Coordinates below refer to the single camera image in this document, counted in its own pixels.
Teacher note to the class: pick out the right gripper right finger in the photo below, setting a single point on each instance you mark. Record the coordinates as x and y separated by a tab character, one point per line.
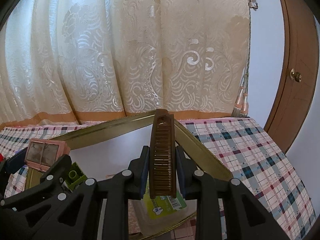
245	216

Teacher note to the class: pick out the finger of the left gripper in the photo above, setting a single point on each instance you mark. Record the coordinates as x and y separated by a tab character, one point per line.
11	166
50	183

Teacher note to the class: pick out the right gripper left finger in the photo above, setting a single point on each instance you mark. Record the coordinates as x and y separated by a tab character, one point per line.
98	208

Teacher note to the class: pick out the lime green building block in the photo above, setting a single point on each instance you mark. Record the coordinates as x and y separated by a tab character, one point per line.
74	179

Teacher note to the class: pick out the pink framed small mirror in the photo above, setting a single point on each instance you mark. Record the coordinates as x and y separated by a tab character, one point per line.
42	154

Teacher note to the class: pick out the green floss pick case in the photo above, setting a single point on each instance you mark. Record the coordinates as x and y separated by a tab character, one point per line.
162	212

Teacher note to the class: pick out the brown folding comb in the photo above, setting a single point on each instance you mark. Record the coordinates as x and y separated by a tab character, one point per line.
162	166

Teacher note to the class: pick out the gold metal tin box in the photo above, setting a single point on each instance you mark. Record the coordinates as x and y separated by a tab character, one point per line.
107	148

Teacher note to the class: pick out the plaid checkered tablecloth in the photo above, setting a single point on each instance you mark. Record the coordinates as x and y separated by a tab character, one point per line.
251	155

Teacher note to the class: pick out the curtain tieback tassel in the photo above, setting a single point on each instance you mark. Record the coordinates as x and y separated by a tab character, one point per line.
241	105

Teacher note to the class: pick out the cream lace curtain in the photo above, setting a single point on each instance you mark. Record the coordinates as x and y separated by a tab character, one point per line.
86	61

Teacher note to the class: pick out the brass door knob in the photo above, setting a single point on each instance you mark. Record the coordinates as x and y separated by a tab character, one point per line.
296	76

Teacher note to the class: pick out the brown wooden door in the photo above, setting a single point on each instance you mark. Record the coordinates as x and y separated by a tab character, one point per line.
301	53

